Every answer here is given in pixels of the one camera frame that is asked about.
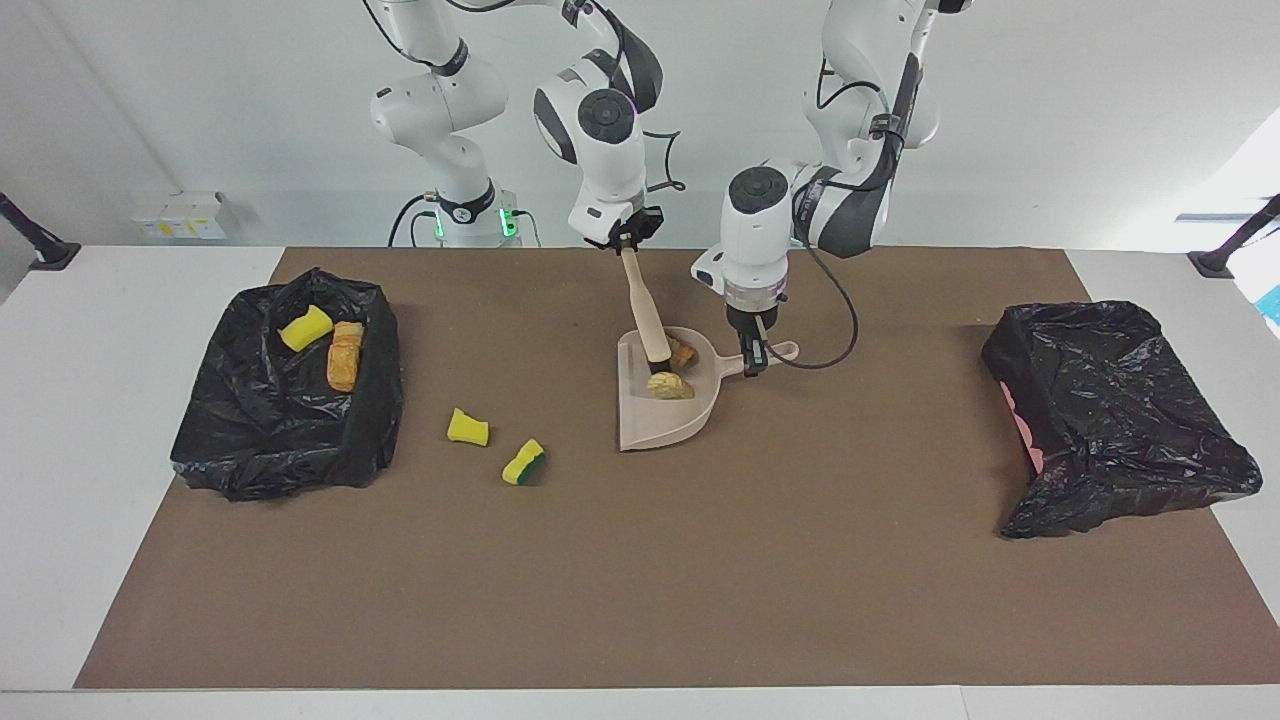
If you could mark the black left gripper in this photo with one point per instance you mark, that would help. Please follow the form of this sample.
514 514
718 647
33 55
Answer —
753 325

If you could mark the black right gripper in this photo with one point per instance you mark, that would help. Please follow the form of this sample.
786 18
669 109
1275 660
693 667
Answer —
640 225

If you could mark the beige brush with black bristles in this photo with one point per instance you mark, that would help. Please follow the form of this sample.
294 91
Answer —
645 310

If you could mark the orange striped croissant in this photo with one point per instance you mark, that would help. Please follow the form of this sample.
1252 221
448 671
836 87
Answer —
685 353

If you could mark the beige plastic dustpan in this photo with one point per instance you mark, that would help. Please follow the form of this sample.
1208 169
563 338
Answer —
660 420

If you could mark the yellow sponge piece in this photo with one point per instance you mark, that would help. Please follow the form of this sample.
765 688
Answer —
466 428

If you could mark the brown peanut shaped bread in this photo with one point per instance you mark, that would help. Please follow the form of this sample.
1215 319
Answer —
343 368

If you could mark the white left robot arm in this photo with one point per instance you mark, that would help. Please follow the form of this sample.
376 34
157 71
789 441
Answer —
755 240

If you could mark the black bag lined pink bin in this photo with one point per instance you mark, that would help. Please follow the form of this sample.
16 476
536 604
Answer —
1120 420

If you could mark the brown table mat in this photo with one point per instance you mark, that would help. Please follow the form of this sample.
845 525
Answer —
600 600

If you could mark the blue object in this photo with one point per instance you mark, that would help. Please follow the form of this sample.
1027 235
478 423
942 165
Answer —
1272 305

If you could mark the white wall box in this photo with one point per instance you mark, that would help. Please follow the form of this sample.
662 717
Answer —
180 215

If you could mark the black camera stand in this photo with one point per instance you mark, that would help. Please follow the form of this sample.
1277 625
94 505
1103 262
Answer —
45 252
1220 258

